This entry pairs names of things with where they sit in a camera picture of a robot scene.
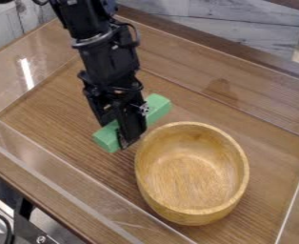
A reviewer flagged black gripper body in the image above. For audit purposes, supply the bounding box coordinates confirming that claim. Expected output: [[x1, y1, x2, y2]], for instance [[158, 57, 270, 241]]
[[71, 22, 144, 105]]

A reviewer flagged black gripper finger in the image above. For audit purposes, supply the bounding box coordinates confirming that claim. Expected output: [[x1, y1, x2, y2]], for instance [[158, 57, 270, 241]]
[[83, 87, 116, 127], [112, 98, 150, 150]]

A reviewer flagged green rectangular block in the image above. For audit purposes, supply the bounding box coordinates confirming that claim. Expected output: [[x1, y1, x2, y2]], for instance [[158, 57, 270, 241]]
[[92, 93, 172, 153]]

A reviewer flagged brown wooden bowl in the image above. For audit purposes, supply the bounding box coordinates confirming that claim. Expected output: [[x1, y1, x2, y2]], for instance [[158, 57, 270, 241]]
[[135, 121, 250, 226]]

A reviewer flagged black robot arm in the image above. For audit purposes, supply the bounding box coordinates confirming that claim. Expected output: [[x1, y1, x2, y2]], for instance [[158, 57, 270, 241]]
[[34, 0, 148, 149]]

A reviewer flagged black table leg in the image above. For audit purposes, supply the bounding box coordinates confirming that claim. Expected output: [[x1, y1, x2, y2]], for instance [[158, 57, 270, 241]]
[[14, 198, 38, 244]]

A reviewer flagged black cable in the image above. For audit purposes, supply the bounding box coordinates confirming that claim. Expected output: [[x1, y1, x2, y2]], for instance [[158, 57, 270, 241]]
[[0, 212, 15, 244]]

